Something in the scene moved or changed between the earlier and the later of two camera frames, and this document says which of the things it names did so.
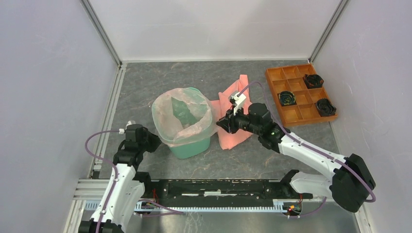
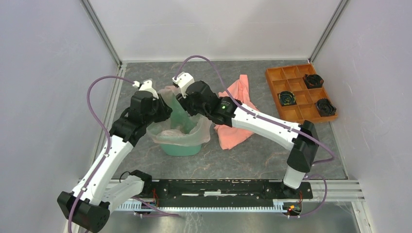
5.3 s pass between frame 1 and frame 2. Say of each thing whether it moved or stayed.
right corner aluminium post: stayed
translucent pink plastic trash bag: moved
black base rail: stayed
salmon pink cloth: stayed
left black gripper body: moved
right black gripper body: moved
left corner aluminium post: stayed
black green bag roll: stayed
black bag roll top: stayed
